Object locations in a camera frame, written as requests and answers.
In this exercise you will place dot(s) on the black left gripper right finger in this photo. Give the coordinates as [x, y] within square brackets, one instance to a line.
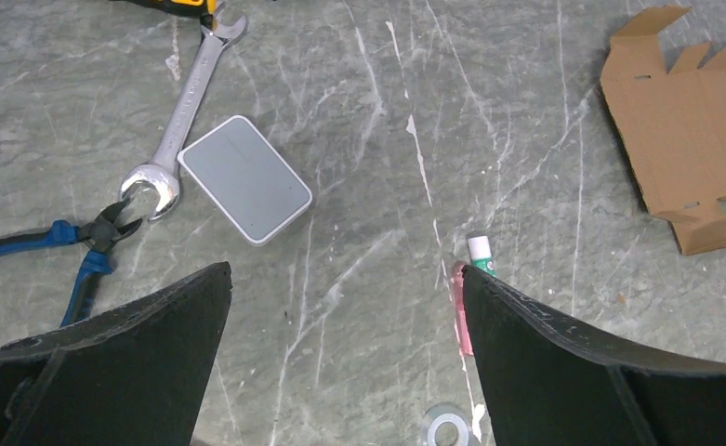
[550, 379]

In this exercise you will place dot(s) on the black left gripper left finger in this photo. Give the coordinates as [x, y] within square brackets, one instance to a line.
[133, 375]

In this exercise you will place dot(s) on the brown cardboard box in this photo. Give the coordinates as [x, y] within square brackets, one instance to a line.
[672, 121]

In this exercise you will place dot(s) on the pink marker pen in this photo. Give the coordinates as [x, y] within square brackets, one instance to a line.
[461, 326]

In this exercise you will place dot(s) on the clear tape roll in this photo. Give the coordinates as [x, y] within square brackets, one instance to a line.
[446, 416]

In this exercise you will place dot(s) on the green white glue stick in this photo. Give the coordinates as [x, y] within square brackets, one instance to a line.
[480, 253]

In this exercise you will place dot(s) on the silver combination wrench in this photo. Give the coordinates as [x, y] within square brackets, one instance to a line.
[160, 173]

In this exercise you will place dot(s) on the grey white rectangular device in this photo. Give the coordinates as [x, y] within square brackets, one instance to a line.
[248, 180]

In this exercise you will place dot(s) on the yellow black screwdriver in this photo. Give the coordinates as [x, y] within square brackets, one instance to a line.
[196, 9]

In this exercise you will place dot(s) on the blue handled pliers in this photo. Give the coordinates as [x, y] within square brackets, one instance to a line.
[99, 236]

